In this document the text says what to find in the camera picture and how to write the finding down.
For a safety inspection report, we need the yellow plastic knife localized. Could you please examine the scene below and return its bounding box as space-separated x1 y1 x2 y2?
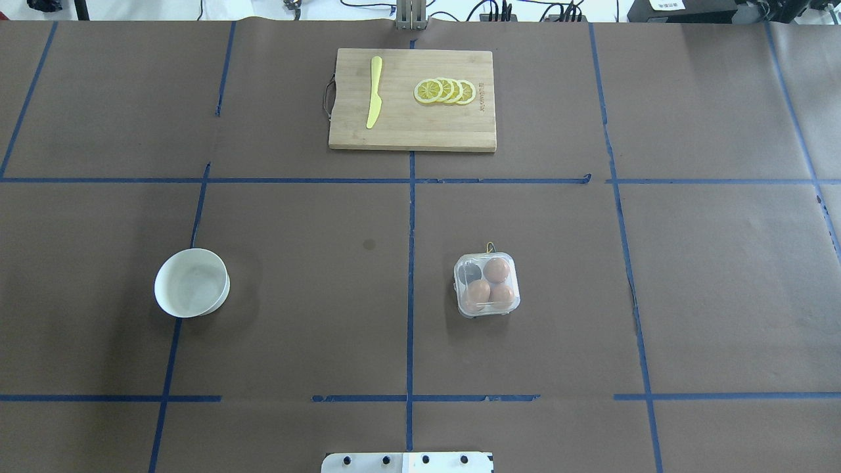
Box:
366 56 382 129

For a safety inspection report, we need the black box with label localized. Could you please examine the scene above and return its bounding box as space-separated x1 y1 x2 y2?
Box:
627 1 738 24

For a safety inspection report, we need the brown egg from bowl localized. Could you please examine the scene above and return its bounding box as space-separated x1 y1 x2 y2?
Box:
465 279 491 311

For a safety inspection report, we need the bamboo cutting board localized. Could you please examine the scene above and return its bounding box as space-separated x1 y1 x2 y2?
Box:
329 48 497 153

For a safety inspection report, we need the brown egg near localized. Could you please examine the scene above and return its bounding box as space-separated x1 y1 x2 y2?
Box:
489 284 516 309

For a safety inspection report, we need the aluminium frame post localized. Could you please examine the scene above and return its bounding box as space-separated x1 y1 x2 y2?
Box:
396 0 428 30

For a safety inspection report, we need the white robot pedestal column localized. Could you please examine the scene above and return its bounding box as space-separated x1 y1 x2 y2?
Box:
321 451 495 472

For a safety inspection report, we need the clear plastic egg box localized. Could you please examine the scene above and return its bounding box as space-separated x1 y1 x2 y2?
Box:
453 240 522 319

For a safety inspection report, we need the brown egg far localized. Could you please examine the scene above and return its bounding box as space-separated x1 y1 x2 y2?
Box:
483 257 511 284

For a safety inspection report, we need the white paper bowl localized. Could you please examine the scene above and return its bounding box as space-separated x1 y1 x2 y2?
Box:
154 248 231 319

